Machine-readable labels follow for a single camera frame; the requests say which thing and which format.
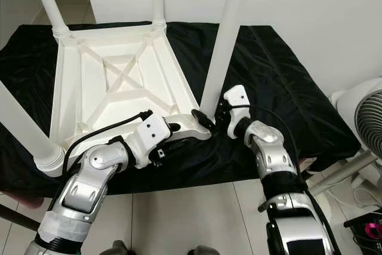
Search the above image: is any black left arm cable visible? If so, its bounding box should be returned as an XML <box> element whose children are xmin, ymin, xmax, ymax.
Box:
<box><xmin>63</xmin><ymin>110</ymin><xmax>154</xmax><ymax>166</ymax></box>

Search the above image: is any pink table top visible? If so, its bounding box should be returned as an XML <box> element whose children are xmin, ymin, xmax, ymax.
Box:
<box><xmin>3</xmin><ymin>158</ymin><xmax>320</xmax><ymax>208</ymax></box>

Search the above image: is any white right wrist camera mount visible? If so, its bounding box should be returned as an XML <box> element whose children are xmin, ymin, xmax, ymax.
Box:
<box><xmin>224</xmin><ymin>85</ymin><xmax>251</xmax><ymax>139</ymax></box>

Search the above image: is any black cloth table cover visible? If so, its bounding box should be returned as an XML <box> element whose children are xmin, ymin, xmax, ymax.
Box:
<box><xmin>0</xmin><ymin>22</ymin><xmax>362</xmax><ymax>196</ymax></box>

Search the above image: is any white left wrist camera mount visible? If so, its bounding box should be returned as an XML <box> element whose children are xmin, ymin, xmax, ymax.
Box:
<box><xmin>125</xmin><ymin>113</ymin><xmax>172</xmax><ymax>169</ymax></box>

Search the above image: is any grey right robot foot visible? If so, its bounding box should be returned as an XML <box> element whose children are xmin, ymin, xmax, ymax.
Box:
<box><xmin>185</xmin><ymin>246</ymin><xmax>215</xmax><ymax>255</ymax></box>

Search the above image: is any grey robot foot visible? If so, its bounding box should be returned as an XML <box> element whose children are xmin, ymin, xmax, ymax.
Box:
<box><xmin>107</xmin><ymin>243</ymin><xmax>132</xmax><ymax>255</ymax></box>
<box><xmin>185</xmin><ymin>246</ymin><xmax>215</xmax><ymax>255</ymax></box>

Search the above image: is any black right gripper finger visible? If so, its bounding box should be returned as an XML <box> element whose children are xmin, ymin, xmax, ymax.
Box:
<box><xmin>191</xmin><ymin>109</ymin><xmax>215</xmax><ymax>130</ymax></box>

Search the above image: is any grey left robot foot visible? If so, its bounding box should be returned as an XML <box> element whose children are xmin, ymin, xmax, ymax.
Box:
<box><xmin>107</xmin><ymin>243</ymin><xmax>132</xmax><ymax>255</ymax></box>

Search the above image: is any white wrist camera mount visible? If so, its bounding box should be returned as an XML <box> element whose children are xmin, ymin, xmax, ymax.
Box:
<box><xmin>224</xmin><ymin>85</ymin><xmax>251</xmax><ymax>139</ymax></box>
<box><xmin>125</xmin><ymin>113</ymin><xmax>172</xmax><ymax>169</ymax></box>

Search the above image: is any white pedestal fan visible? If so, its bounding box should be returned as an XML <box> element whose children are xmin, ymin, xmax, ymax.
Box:
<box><xmin>298</xmin><ymin>88</ymin><xmax>382</xmax><ymax>220</ymax></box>

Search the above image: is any white plastic table top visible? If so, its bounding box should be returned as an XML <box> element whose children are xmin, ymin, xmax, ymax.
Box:
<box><xmin>49</xmin><ymin>21</ymin><xmax>212</xmax><ymax>175</ymax></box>

